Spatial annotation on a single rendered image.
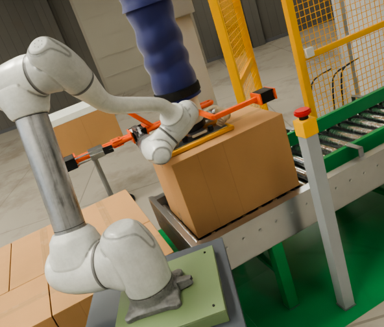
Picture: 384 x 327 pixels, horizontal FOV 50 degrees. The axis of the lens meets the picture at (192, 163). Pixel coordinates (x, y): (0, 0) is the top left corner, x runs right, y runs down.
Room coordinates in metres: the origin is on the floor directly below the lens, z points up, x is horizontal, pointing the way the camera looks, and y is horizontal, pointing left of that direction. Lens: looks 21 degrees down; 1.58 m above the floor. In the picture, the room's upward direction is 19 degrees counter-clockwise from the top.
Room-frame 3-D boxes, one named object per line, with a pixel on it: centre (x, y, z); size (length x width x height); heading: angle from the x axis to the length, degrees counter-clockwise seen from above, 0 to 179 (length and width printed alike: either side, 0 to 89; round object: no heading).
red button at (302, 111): (1.54, -0.49, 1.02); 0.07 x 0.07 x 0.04
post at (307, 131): (1.54, -0.49, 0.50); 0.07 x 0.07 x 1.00; 16
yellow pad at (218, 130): (1.86, -0.07, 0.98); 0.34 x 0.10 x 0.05; 105
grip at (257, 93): (1.78, -0.41, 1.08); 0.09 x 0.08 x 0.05; 15
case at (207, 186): (1.95, -0.14, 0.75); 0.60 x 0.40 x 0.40; 106
